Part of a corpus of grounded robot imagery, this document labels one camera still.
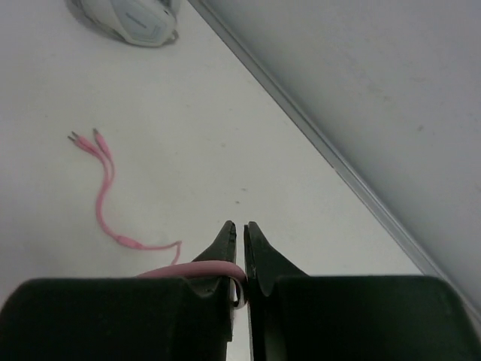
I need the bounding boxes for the white grey headphones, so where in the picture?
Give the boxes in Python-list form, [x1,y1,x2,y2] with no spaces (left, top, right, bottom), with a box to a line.
[72,0,181,47]

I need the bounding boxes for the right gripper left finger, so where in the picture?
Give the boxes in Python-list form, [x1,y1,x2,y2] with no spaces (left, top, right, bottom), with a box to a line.
[1,221,237,360]

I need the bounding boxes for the aluminium table frame rail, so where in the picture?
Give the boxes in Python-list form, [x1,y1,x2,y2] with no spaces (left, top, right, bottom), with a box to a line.
[194,1,480,318]

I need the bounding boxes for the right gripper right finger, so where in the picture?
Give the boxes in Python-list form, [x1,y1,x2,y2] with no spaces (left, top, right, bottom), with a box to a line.
[244,222,480,360]

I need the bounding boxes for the pink headphones with cable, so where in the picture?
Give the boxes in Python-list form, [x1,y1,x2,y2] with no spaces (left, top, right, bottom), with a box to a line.
[68,129,247,309]

